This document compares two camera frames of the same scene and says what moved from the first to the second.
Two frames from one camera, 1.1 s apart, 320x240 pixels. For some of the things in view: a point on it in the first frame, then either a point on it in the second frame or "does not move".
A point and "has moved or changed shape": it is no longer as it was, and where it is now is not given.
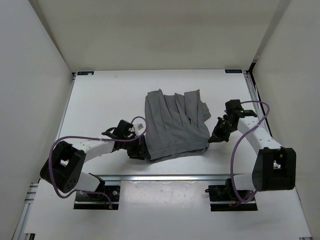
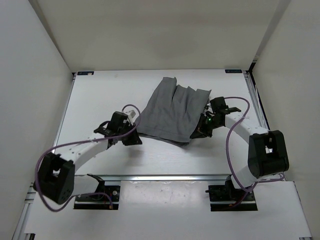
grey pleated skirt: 176,125 has moved or changed shape
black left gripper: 140,150 -> 134,138
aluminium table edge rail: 172,177 does not move
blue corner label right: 233,71 does not move
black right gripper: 217,135 -> 200,131
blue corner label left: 85,73 does not move
